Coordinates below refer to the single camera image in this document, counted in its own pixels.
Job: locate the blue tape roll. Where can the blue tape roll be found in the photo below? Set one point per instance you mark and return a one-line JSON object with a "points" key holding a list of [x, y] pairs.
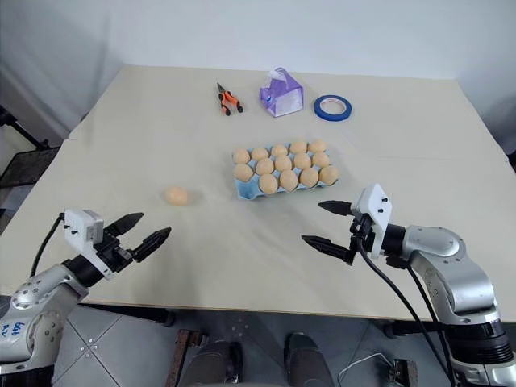
{"points": [[320, 106]]}

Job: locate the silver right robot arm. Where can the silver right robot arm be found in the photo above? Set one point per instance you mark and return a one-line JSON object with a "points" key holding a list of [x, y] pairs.
{"points": [[443, 250]]}

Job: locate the dark rounded shape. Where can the dark rounded shape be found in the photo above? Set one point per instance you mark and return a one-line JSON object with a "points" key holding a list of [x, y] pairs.
{"points": [[304, 359]]}

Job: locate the brown egg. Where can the brown egg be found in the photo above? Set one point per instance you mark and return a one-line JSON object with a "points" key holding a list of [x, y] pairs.
{"points": [[302, 161], [260, 153], [329, 175], [243, 172], [298, 146], [176, 195], [241, 155], [321, 159], [268, 184], [309, 177], [288, 180], [279, 150], [317, 145], [283, 163], [265, 165]]}

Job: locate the rusty metal bracket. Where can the rusty metal bracket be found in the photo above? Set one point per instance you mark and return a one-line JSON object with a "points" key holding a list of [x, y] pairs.
{"points": [[183, 350], [405, 373]]}

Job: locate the purple tissue pack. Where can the purple tissue pack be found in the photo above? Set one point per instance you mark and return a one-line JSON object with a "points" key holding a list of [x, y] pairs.
{"points": [[280, 94]]}

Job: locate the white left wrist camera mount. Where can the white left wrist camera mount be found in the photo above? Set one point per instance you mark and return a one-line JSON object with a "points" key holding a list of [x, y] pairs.
{"points": [[82, 230]]}

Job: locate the black table leg bracket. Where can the black table leg bracket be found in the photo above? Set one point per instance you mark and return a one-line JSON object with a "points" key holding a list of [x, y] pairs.
{"points": [[393, 329]]}

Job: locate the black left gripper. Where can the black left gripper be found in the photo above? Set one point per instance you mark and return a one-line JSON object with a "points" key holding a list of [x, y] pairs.
{"points": [[113, 254]]}

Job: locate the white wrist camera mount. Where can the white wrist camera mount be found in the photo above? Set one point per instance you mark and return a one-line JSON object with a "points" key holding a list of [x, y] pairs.
{"points": [[82, 230], [375, 205]]}

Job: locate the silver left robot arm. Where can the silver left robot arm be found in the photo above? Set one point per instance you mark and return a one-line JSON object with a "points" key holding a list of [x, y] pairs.
{"points": [[40, 282]]}

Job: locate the black stand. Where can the black stand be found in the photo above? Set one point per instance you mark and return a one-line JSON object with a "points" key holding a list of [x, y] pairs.
{"points": [[22, 131]]}

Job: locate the black table frame bar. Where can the black table frame bar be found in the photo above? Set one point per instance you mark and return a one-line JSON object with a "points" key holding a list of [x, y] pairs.
{"points": [[121, 312]]}

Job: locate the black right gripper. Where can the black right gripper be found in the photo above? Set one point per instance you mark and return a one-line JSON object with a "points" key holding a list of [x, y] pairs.
{"points": [[360, 235]]}

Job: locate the blue egg carton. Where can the blue egg carton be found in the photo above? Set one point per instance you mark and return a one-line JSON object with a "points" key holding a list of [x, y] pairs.
{"points": [[246, 189]]}

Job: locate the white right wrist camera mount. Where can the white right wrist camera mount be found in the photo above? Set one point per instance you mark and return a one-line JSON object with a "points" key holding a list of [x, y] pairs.
{"points": [[375, 205]]}

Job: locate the black mesh shelf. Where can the black mesh shelf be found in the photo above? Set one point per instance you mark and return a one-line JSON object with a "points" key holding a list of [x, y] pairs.
{"points": [[28, 163]]}

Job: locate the orange and black pliers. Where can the orange and black pliers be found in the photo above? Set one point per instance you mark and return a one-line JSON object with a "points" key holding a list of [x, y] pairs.
{"points": [[229, 101]]}

